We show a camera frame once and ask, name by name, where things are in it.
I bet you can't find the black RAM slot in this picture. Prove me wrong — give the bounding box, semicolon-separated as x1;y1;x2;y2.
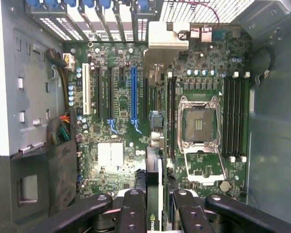
223;77;229;158
229;71;239;163
234;77;241;158
172;76;178;159
240;71;250;163
167;71;173;159

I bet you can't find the blue expansion slot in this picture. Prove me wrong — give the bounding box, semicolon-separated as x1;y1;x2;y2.
130;67;138;122

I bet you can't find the yellow black power cable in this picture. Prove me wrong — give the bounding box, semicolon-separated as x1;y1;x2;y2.
46;48;76;110

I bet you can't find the grey open PC case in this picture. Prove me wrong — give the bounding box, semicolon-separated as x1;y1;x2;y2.
0;0;291;233

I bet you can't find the thin red wire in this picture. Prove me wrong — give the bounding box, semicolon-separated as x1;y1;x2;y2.
189;0;221;33

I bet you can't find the white expansion slot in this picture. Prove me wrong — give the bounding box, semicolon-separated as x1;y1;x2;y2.
82;63;91;116

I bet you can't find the silver rear port block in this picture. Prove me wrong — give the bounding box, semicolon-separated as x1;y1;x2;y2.
189;24;213;41

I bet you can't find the silver socket cover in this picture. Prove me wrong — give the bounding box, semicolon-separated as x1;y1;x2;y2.
184;145;227;184

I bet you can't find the green motherboard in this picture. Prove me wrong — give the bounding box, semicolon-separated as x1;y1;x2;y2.
63;31;252;203

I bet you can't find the silver chipset heat sink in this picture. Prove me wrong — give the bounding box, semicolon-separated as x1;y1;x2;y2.
97;142;124;167

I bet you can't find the black wire white connector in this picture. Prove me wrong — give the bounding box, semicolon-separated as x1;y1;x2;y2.
253;46;275;84

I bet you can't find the long black expansion slot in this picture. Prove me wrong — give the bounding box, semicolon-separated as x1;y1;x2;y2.
95;67;103;120
143;77;149;120
107;67;114;120

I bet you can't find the multicoloured power cable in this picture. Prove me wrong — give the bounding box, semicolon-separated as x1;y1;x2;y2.
47;113;72;146

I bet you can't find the CPU socket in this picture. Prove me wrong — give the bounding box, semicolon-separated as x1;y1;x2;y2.
178;95;221;153

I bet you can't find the grey power supply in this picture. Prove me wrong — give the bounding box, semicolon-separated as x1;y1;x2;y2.
0;0;65;157

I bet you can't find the black plastic air shroud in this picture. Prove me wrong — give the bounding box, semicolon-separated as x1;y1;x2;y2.
9;140;78;225

